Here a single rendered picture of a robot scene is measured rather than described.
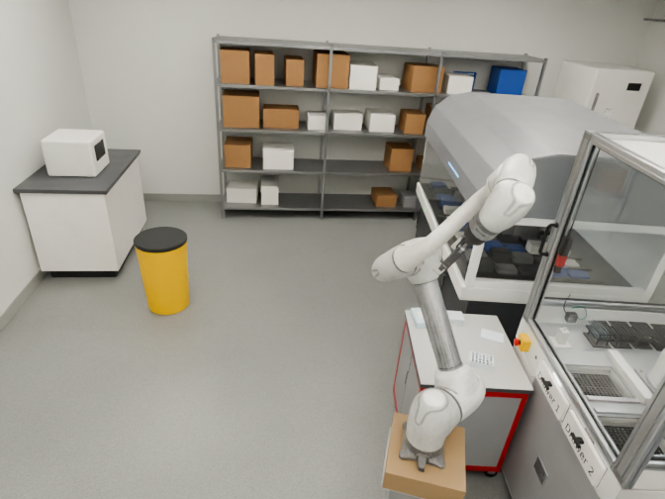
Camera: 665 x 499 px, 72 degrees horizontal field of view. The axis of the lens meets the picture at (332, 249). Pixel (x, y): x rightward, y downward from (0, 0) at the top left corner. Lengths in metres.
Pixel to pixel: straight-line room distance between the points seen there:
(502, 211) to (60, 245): 3.96
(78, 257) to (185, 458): 2.30
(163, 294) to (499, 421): 2.67
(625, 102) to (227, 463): 5.52
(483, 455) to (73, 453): 2.37
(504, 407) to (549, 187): 1.22
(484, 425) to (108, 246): 3.39
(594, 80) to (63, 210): 5.50
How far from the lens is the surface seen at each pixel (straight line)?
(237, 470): 2.99
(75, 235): 4.57
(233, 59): 5.24
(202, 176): 6.07
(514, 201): 1.34
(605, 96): 6.20
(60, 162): 4.63
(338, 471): 2.98
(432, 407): 1.84
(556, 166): 2.78
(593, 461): 2.24
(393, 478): 1.98
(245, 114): 5.33
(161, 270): 3.85
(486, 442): 2.87
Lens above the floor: 2.43
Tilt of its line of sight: 29 degrees down
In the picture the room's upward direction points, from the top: 4 degrees clockwise
